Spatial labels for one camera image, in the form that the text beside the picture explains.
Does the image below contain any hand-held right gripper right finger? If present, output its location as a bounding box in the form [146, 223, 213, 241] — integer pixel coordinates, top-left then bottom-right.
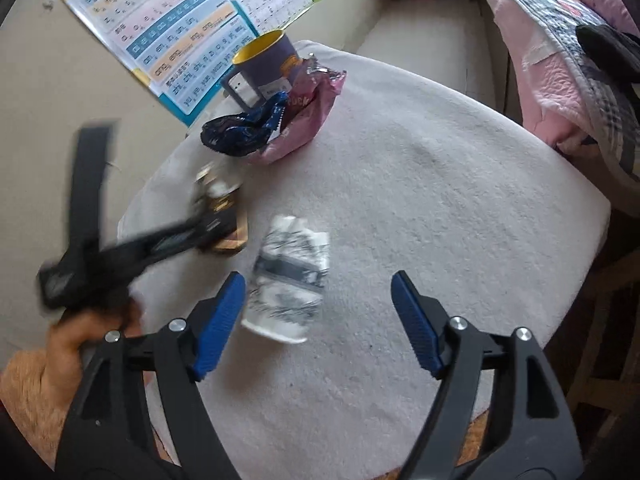
[391, 270, 586, 480]

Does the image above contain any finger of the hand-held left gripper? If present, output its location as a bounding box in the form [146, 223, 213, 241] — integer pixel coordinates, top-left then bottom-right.
[67, 121, 122, 257]
[100, 210, 240, 281]

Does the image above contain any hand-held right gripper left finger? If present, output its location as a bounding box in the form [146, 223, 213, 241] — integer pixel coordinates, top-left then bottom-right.
[55, 271, 247, 480]

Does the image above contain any black and gold packet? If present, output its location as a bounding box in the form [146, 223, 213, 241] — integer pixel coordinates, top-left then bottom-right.
[192, 165, 250, 257]

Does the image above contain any white and black wrapper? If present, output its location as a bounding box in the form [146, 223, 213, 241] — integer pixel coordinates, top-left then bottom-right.
[241, 215, 331, 345]

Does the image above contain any person's left forearm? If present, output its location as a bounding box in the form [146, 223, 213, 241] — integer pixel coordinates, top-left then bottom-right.
[0, 350, 168, 463]

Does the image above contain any person's left hand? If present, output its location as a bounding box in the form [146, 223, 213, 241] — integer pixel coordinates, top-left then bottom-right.
[46, 300, 145, 381]

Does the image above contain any dark blue wrapper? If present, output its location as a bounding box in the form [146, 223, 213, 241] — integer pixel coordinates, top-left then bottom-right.
[200, 92, 290, 159]

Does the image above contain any white table cloth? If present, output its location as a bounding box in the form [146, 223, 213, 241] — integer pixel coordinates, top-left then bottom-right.
[117, 40, 612, 480]

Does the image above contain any pink wrapper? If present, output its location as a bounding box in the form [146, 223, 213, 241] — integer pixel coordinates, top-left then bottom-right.
[250, 52, 347, 164]

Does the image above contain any wooden stool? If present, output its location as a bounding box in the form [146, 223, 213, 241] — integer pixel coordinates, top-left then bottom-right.
[564, 260, 640, 461]

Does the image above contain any purple cup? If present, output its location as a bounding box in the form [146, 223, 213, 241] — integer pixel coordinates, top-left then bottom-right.
[222, 30, 304, 111]

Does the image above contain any pink plaid quilt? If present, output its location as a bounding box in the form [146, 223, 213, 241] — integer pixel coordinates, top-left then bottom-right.
[470, 0, 640, 184]

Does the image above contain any dark cloth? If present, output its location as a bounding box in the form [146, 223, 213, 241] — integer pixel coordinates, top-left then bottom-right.
[576, 24, 640, 86]

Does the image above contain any blue-bordered wall poster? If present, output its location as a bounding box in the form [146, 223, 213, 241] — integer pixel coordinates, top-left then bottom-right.
[56, 0, 256, 129]

